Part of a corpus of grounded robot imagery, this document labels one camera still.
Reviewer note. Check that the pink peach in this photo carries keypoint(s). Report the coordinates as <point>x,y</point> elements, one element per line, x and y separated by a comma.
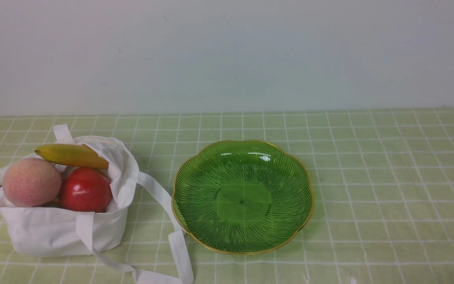
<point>31,182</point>

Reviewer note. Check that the white cloth bag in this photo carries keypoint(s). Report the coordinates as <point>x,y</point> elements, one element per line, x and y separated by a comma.
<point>51,232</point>

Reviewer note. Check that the green glass plate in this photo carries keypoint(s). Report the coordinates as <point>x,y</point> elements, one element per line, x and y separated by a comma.
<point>242,197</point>

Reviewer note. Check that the yellow banana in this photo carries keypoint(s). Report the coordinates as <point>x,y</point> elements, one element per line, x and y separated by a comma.
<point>71,155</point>

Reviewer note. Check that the red apple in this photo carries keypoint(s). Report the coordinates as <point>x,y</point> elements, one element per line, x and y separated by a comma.
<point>86,190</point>

